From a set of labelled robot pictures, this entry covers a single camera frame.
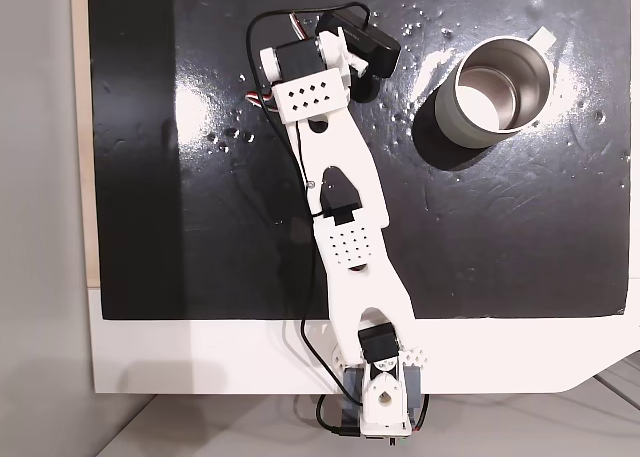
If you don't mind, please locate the pale green steel-rimmed mug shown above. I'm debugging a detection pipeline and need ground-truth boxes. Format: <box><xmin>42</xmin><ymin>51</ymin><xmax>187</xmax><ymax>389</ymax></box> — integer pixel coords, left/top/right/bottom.
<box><xmin>433</xmin><ymin>25</ymin><xmax>558</xmax><ymax>150</ymax></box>

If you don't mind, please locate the black table mat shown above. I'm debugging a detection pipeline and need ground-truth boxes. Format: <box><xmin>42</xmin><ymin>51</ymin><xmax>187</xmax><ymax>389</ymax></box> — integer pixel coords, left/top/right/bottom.
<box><xmin>87</xmin><ymin>0</ymin><xmax>633</xmax><ymax>322</ymax></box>

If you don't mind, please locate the black camera box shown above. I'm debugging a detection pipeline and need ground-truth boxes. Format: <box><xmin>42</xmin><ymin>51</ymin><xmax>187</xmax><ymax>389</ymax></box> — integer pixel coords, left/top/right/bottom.
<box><xmin>316</xmin><ymin>9</ymin><xmax>402</xmax><ymax>102</ymax></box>

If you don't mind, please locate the black camera cable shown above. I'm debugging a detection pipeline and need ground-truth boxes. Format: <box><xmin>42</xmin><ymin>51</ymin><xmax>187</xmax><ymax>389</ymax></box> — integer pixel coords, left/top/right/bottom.
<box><xmin>246</xmin><ymin>3</ymin><xmax>372</xmax><ymax>439</ymax></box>

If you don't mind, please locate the thin black power cable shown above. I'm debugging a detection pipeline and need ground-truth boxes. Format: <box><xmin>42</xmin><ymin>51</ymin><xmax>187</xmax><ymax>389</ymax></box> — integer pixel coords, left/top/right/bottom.
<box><xmin>408</xmin><ymin>390</ymin><xmax>432</xmax><ymax>432</ymax></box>

